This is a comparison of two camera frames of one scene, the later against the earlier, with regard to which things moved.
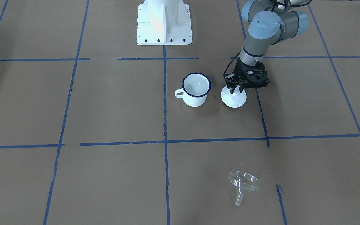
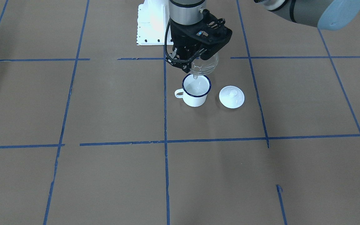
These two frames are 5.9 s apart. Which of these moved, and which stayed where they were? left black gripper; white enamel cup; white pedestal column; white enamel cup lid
Moved: left black gripper
Stayed: white enamel cup lid; white enamel cup; white pedestal column
